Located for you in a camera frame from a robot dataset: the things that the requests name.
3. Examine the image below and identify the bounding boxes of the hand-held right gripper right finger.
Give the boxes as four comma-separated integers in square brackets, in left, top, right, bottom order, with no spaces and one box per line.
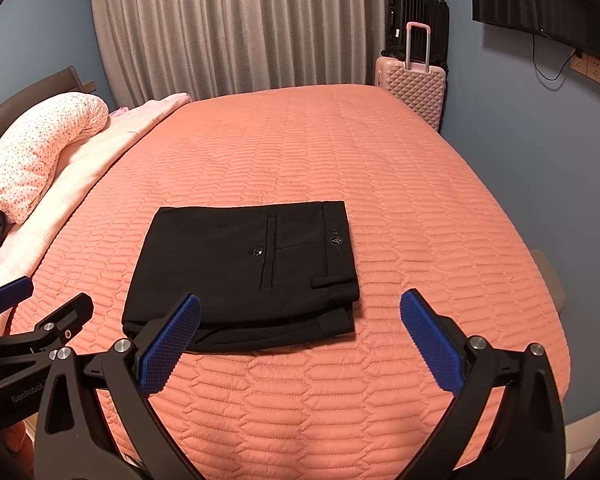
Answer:
[399,288,567,480]

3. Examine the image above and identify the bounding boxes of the white wall socket panel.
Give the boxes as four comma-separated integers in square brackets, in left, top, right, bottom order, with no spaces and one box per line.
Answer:
[570,52,600,82]

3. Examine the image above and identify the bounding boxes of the pink hard-shell suitcase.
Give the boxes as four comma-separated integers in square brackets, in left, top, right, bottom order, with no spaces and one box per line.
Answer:
[374,21,446,133]

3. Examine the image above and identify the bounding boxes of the black hard-shell suitcase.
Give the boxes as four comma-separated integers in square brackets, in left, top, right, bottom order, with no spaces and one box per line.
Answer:
[381,0,451,73]

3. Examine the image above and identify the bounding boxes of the black pants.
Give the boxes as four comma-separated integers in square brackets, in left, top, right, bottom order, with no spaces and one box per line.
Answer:
[121,201,357,353]

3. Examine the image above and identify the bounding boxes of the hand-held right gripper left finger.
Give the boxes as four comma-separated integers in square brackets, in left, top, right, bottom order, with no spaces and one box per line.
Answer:
[32,292,203,480]

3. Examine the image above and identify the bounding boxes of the black power cable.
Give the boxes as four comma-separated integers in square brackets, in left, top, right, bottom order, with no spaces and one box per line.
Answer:
[531,30,583,83]

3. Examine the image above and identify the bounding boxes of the grey padded headboard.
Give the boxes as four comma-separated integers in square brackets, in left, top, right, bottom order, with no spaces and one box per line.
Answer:
[0,66,97,171]

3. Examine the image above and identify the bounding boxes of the grey pleated curtain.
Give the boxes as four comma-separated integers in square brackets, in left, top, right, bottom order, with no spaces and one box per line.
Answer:
[90,0,408,111]

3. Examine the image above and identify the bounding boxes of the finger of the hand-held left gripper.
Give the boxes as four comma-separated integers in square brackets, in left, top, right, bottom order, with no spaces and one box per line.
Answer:
[0,276,35,317]
[0,292,95,386]

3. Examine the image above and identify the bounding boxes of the pink quilted bedspread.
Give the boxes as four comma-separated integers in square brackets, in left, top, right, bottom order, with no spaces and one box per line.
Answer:
[2,82,572,480]

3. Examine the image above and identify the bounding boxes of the pink floral pillow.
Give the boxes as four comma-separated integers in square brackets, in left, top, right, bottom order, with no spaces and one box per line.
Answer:
[0,92,111,224]

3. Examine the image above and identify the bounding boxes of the light pink blanket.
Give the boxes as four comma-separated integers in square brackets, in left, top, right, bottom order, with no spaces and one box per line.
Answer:
[0,92,191,341]

